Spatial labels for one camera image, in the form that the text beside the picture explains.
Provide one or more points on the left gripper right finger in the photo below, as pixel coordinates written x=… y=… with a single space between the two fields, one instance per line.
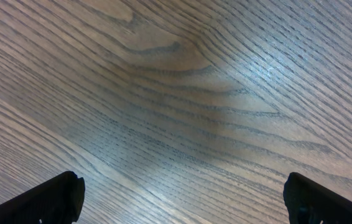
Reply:
x=309 y=202

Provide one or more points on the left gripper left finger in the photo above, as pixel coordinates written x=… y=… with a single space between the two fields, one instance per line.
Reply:
x=58 y=200

